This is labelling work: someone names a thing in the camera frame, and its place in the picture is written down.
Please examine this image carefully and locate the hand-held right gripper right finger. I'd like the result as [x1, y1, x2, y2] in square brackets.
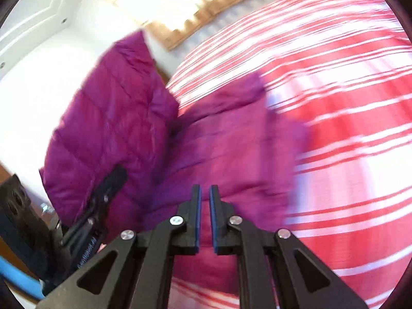
[209, 185, 371, 309]

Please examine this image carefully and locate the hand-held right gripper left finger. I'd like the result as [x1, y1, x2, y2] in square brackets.
[35, 185, 203, 309]

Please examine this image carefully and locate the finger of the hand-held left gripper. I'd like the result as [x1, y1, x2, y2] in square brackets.
[61, 165, 127, 245]

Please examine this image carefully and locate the magenta puffer jacket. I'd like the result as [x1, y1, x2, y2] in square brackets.
[39, 30, 311, 297]

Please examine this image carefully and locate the blue curved band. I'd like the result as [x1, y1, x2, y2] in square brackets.
[0, 257, 42, 300]

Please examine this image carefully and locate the bed with red plaid sheet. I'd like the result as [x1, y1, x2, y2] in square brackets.
[166, 0, 412, 309]

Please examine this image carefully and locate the beige patterned curtain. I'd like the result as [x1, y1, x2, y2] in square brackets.
[90, 0, 258, 51]

